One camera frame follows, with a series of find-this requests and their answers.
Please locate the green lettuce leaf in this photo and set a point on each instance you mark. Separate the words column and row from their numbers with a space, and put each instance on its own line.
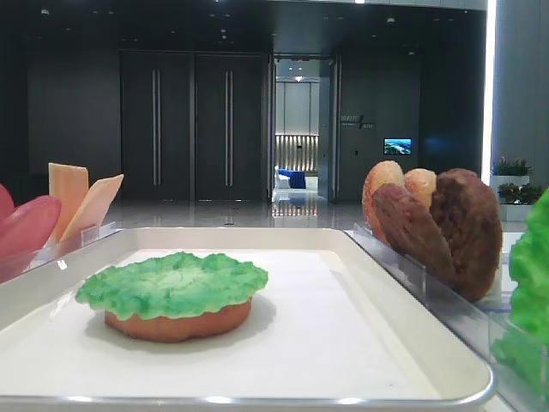
column 178, row 285
column 529, row 269

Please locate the brown meat patty front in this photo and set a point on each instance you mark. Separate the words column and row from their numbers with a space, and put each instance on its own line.
column 410, row 230

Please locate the brown meat patty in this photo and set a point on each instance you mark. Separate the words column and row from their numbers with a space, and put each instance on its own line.
column 410, row 230
column 467, row 212

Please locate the bread slice inner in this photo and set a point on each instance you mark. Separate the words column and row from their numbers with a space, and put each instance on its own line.
column 421, row 183

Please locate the bread slice on tray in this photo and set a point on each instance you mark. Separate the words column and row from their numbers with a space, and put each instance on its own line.
column 164, row 329

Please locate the cheese slice front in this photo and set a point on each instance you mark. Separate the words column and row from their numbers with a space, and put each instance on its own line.
column 94, row 206

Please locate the cheese slice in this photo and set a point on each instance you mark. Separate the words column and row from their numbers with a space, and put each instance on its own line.
column 69, row 184
column 94, row 206

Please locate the brown meat patty rear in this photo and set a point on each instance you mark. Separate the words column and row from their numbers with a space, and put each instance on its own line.
column 467, row 212

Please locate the cheese slice rear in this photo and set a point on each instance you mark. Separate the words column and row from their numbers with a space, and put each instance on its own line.
column 69, row 184

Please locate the red tomato slice edge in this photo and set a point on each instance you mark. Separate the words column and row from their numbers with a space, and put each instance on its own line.
column 7, row 206

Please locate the green lettuce leaf in holder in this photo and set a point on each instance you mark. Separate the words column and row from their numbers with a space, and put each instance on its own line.
column 529, row 269

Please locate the clear acrylic lettuce holder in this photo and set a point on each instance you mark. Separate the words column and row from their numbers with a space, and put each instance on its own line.
column 520, row 360

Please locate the blue sofa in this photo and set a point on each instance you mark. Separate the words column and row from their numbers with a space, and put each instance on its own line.
column 296, row 178

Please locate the white rectangular tray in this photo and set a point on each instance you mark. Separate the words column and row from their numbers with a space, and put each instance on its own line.
column 332, row 331

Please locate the clear acrylic patty holder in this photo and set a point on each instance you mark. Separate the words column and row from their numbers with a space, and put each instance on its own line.
column 417, row 280

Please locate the potted plants planter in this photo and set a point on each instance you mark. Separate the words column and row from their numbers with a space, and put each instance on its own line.
column 510, row 180

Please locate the clear acrylic left holder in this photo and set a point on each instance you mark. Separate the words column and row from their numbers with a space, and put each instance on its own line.
column 18, row 264

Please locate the wall display screen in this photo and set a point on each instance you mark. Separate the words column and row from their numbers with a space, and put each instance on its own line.
column 397, row 146

